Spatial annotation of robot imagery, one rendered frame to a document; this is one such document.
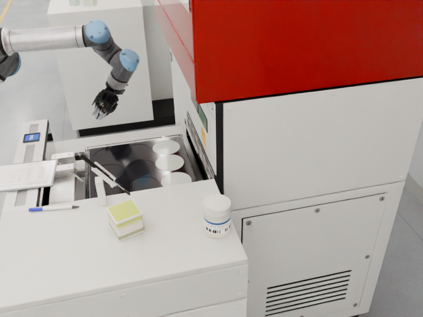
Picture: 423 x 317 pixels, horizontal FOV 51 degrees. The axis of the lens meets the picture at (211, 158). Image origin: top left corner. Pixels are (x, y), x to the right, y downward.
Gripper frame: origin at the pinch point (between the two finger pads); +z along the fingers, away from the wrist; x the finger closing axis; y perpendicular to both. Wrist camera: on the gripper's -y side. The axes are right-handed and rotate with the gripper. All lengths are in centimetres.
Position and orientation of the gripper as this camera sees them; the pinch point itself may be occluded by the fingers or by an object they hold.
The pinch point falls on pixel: (98, 116)
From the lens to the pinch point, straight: 192.7
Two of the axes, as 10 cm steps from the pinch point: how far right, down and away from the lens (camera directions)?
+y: -2.3, 5.7, -7.9
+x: 8.2, 5.5, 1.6
